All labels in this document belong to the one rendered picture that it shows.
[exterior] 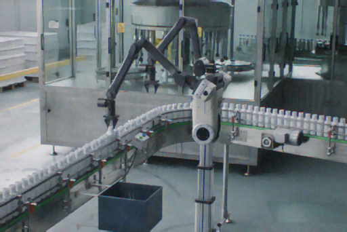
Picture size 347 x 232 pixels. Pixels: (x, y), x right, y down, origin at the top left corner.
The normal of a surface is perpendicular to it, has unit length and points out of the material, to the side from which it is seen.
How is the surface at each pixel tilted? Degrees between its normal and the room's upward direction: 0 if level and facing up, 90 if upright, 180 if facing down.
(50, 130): 90
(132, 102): 90
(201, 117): 101
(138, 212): 90
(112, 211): 90
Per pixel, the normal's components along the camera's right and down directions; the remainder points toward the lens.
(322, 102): -0.31, 0.19
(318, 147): -0.58, 0.16
